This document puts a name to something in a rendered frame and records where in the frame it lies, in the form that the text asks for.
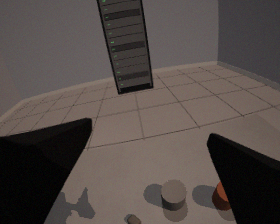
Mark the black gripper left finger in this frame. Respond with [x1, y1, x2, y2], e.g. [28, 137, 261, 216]
[0, 118, 92, 224]

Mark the small brown pebble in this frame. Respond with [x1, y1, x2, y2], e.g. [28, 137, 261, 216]
[127, 214, 140, 224]

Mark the reddish-brown cylinder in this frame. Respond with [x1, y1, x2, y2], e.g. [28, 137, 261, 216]
[211, 182, 231, 211]

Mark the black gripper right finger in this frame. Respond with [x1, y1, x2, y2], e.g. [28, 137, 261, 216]
[206, 133, 280, 224]

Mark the grey cylinder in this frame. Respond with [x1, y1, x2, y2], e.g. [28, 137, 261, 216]
[161, 179, 187, 211]

